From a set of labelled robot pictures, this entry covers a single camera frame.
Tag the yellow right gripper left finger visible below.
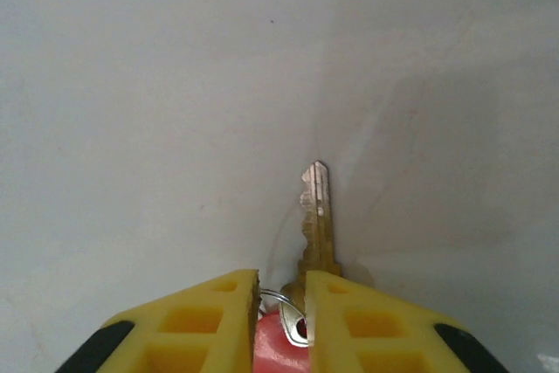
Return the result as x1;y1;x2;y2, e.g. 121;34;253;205
54;267;263;373

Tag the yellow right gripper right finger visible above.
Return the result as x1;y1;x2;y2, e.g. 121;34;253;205
303;268;511;373

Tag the silver split ring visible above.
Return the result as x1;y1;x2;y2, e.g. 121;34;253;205
259;287;309;349

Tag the red-capped metal key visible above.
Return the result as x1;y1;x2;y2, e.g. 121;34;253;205
254;161;342;373

